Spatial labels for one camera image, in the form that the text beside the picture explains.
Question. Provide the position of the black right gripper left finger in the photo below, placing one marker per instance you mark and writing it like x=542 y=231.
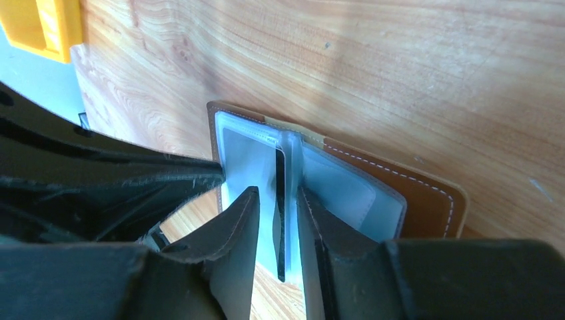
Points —
x=206 y=275

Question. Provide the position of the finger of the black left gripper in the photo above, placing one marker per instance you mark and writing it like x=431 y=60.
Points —
x=61 y=183

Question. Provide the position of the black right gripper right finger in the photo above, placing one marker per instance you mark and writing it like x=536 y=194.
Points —
x=346 y=275

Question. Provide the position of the brown leather card holder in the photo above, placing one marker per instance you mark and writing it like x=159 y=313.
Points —
x=380 y=198

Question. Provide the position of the yellow plastic bin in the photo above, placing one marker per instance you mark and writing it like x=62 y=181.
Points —
x=47 y=28

